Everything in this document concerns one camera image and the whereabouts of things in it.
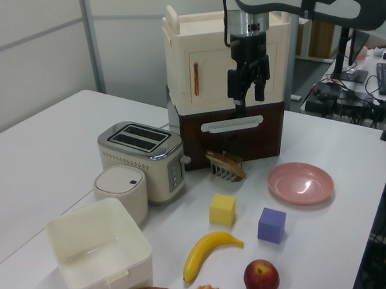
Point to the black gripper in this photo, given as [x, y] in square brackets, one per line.
[250, 47]

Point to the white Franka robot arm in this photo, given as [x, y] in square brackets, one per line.
[284, 2]

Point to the pink plastic plate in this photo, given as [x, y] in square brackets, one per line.
[301, 184]

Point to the yellow foam cube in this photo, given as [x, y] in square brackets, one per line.
[222, 209]

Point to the purple foam cube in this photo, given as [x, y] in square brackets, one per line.
[271, 226]

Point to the cream plastic cabinet box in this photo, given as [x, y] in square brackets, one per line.
[211, 48]

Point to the dark brown drawer box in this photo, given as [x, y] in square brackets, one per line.
[264, 138]

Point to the wooden shelf furniture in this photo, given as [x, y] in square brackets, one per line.
[318, 39]

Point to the brown bread slice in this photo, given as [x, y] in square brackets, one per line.
[226, 164]

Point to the black monitor stand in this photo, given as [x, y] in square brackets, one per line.
[342, 66]

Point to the metal toast rack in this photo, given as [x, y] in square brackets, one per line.
[224, 173]

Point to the dark monitor screen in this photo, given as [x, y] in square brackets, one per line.
[358, 46]

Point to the cream and chrome toaster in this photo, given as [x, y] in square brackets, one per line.
[143, 167]

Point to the small cream lidded bin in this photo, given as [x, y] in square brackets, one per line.
[122, 192]

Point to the yellow banana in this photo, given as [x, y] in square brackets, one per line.
[203, 252]

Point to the red apple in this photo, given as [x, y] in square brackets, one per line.
[261, 279]

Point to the open cream plastic box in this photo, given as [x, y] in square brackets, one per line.
[100, 243]

